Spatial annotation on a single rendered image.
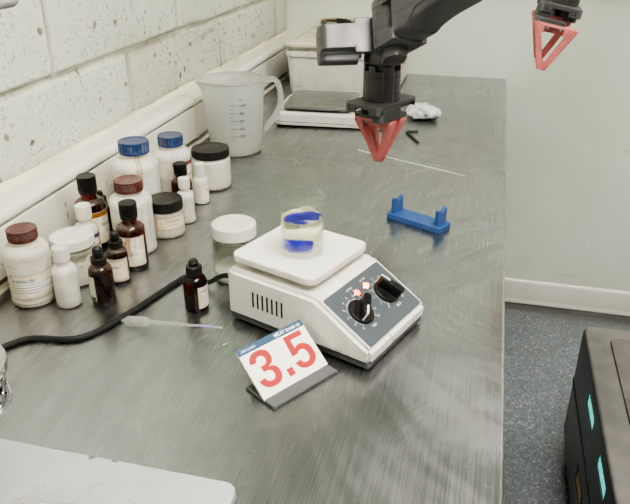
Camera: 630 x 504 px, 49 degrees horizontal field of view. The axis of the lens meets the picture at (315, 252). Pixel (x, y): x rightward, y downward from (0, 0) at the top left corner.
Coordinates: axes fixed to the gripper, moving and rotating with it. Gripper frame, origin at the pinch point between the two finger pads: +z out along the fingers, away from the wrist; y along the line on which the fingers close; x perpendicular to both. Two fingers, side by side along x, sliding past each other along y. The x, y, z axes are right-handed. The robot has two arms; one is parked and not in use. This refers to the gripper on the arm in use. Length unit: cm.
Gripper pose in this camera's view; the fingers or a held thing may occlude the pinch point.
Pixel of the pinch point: (379, 155)
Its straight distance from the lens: 111.6
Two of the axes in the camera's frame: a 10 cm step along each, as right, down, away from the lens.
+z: 0.0, 9.0, 4.3
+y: -6.4, 3.4, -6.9
